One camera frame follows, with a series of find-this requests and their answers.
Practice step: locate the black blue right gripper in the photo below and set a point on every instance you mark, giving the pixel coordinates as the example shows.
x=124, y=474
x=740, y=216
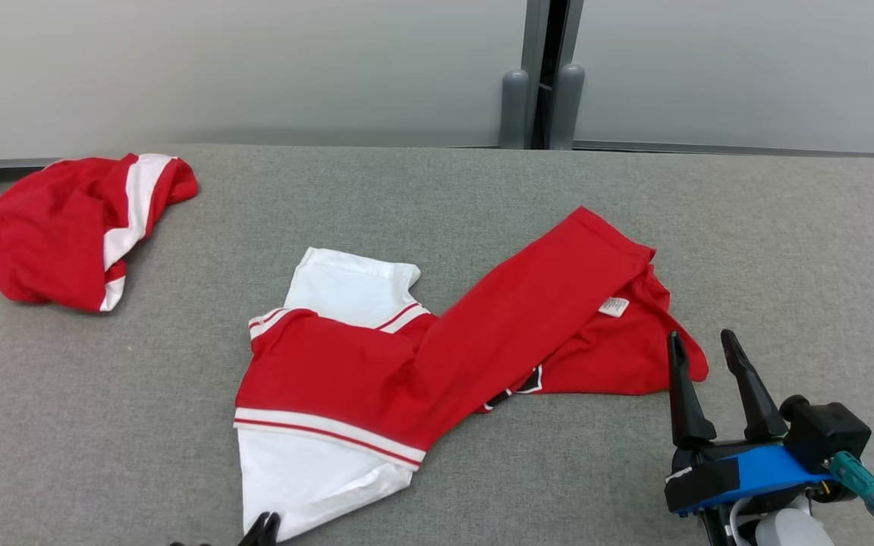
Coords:
x=756, y=466

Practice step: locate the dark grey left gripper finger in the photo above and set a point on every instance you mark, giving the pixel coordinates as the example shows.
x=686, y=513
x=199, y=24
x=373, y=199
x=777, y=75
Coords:
x=273, y=531
x=255, y=532

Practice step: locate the red jersey with striped trim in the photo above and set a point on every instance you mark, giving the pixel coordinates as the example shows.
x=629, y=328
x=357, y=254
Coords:
x=376, y=371

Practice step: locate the red garment with white band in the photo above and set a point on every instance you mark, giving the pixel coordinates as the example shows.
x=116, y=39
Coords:
x=50, y=227

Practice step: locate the grey rounded partition foot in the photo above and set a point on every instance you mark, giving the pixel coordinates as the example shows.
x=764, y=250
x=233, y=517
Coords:
x=567, y=106
x=514, y=110

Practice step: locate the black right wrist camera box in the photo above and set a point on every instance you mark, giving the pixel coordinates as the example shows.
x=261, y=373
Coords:
x=824, y=432

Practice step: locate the grey partition frame with gap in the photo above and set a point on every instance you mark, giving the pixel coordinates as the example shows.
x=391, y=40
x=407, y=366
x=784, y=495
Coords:
x=534, y=45

